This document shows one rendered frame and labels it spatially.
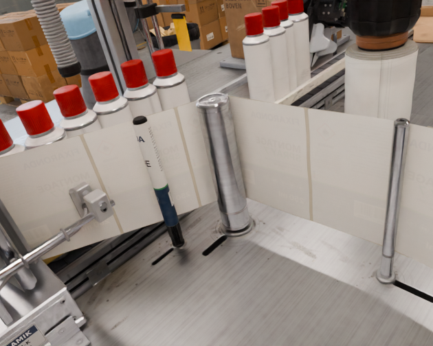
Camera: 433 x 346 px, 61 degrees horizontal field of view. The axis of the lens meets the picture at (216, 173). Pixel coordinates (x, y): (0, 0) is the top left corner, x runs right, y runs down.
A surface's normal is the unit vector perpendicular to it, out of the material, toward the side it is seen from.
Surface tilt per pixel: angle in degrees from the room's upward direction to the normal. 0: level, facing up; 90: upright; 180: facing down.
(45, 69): 93
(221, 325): 0
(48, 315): 90
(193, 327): 0
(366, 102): 92
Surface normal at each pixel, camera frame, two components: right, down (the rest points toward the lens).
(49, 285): -0.18, -0.83
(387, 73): -0.14, 0.57
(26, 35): 0.77, 0.22
